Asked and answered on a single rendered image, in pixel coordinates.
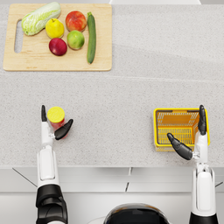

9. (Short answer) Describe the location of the red chip can yellow lid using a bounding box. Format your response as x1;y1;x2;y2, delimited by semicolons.
46;106;68;139

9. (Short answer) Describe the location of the yellow slatted basket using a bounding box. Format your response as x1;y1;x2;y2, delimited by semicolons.
153;108;211;152

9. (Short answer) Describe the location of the wooden cutting board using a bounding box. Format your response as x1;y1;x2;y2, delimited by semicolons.
3;3;113;73

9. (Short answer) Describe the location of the dark round robot body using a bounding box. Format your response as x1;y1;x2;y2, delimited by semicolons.
102;202;172;224

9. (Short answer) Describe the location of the green apple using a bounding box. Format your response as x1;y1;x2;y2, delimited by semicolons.
66;30;86;51

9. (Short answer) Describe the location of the green cucumber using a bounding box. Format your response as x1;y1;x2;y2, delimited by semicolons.
86;11;97;65

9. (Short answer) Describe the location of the napa cabbage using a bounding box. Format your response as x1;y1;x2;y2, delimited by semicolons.
20;1;62;37

